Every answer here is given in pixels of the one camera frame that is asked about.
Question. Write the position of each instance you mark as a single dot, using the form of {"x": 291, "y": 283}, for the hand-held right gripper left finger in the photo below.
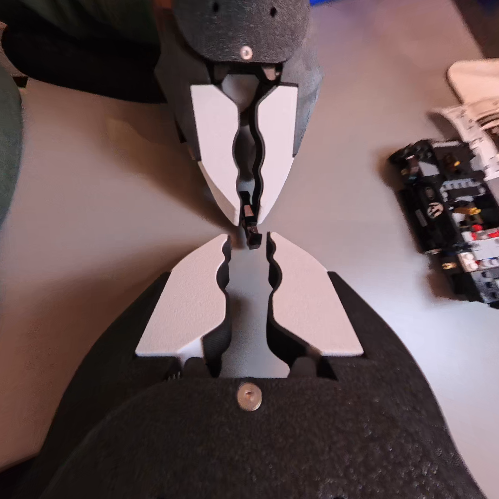
{"x": 187, "y": 308}

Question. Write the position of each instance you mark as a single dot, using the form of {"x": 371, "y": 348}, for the white tray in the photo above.
{"x": 479, "y": 78}

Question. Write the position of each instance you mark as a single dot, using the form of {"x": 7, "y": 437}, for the black lego car model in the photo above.
{"x": 452, "y": 226}

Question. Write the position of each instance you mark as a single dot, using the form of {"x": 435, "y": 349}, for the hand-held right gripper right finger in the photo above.
{"x": 316, "y": 308}

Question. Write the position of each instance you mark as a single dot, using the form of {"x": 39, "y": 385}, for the white sticker sheet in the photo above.
{"x": 472, "y": 121}

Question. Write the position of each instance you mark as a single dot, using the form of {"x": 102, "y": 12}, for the long black lego plate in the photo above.
{"x": 250, "y": 222}

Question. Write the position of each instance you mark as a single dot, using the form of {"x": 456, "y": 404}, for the black mesh pad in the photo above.
{"x": 86, "y": 66}

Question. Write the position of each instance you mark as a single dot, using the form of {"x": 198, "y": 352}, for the person's green sweatshirt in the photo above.
{"x": 9, "y": 140}

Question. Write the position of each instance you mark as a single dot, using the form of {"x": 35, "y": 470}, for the person's left forearm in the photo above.
{"x": 86, "y": 15}

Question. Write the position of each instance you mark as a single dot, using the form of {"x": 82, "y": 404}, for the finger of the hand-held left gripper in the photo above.
{"x": 279, "y": 136}
{"x": 214, "y": 136}

